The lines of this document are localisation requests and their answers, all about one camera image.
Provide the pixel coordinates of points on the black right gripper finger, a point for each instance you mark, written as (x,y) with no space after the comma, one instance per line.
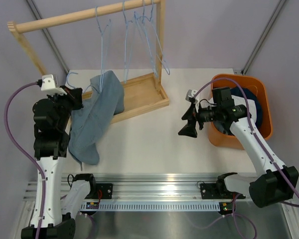
(189,129)
(190,113)

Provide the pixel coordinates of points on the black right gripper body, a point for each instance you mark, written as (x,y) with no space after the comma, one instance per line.
(203,115)

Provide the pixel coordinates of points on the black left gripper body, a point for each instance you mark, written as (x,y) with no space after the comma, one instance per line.
(68,102)

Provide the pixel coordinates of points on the light blue jacket hanger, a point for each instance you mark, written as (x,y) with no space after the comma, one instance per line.
(80,79)

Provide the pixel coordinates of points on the light denim jacket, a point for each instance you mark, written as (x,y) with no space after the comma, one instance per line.
(89,124)

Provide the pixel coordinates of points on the dark blue denim garment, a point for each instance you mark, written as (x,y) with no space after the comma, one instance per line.
(254,105)

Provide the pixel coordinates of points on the light blue grey-skirt hanger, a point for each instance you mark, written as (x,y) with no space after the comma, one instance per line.
(159,51)

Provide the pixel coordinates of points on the light blue shirt hanger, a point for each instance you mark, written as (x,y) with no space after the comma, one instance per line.
(105,42)

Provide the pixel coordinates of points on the light blue dark-denim hanger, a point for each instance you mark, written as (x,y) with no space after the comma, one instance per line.
(128,48)

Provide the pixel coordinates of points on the light blue skirt hanger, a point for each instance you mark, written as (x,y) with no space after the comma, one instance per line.
(141,21)

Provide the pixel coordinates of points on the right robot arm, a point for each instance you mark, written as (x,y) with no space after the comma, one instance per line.
(274,182)

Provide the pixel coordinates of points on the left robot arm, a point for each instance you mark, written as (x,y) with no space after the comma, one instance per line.
(54,216)

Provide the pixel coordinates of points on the wooden clothes rack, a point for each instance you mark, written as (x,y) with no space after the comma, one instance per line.
(79,40)

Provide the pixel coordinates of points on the orange plastic basket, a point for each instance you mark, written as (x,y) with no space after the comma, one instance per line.
(215,137)

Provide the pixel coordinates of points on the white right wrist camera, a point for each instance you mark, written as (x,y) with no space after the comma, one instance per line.
(190,97)

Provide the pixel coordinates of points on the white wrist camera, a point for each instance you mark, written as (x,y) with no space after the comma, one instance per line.
(190,97)
(50,87)

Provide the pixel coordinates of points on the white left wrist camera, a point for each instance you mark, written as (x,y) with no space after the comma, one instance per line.
(50,87)

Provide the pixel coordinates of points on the aluminium corner post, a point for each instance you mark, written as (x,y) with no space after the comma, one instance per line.
(263,36)
(37,16)

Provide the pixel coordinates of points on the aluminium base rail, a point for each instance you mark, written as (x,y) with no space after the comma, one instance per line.
(131,193)

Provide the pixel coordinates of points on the left aluminium corner post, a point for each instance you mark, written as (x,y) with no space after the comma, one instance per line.
(37,16)

